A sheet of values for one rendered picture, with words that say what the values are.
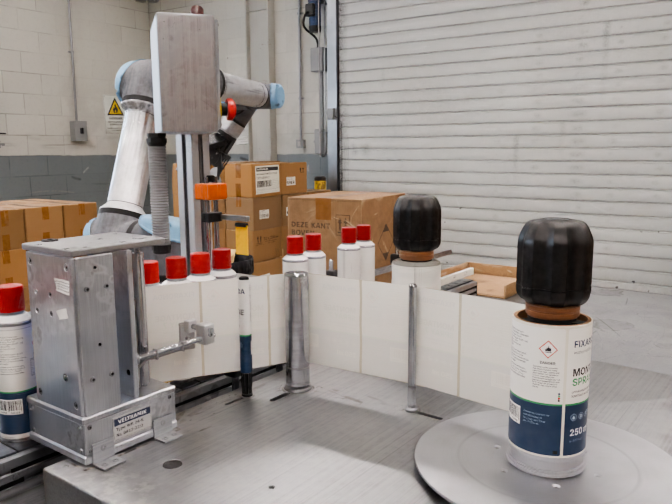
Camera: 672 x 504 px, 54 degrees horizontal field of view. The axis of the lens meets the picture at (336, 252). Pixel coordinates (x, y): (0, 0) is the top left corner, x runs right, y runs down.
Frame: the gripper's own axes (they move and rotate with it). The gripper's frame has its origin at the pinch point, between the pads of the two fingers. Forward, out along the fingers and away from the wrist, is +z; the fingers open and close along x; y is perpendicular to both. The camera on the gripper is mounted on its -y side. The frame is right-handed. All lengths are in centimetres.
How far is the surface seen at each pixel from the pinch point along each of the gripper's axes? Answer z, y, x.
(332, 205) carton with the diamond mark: -22, -23, -49
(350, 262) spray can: -16, -59, -68
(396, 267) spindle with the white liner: -23, -89, -80
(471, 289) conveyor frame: -24, -9, -93
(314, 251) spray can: -15, -70, -63
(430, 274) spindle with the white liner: -25, -89, -86
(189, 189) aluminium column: -12, -84, -39
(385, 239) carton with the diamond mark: -21, -9, -65
